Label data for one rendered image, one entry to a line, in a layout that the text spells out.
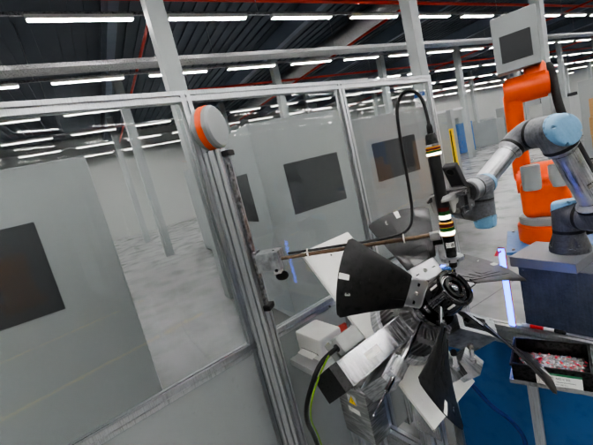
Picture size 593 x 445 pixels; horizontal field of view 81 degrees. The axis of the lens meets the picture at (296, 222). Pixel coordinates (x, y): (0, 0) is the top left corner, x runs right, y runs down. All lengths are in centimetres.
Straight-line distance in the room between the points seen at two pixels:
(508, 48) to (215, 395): 466
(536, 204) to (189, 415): 448
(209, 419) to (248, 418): 18
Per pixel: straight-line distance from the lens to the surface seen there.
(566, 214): 183
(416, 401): 125
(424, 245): 124
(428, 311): 118
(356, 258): 102
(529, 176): 496
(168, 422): 152
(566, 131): 156
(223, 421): 162
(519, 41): 509
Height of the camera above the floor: 168
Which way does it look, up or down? 9 degrees down
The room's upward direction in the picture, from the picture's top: 14 degrees counter-clockwise
